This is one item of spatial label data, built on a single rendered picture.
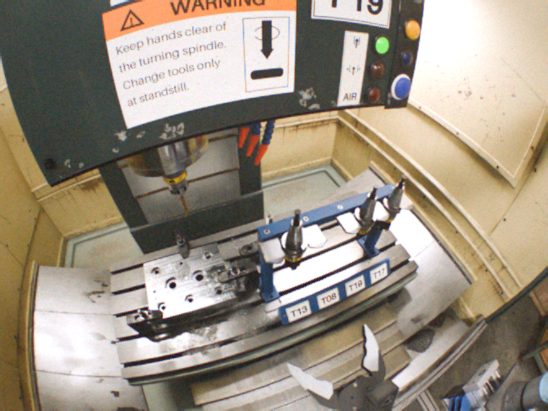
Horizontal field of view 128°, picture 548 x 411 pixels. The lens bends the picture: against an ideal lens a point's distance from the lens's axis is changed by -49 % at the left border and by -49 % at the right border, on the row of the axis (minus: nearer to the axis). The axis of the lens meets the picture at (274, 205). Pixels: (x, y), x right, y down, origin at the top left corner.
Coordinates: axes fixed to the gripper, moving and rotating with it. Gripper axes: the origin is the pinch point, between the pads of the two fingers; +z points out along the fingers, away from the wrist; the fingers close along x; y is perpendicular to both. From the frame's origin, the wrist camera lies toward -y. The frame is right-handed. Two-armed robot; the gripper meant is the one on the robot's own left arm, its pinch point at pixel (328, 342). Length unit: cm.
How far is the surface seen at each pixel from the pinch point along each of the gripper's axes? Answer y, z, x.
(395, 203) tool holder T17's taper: 5.5, 24.1, 39.0
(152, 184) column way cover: 19, 79, -27
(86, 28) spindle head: -43.6, 15.8, -17.9
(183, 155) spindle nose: -21.5, 28.7, -12.2
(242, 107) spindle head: -33.0, 15.5, -6.0
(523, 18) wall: -64, 19, 85
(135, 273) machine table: 40, 56, -45
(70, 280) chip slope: 54, 73, -94
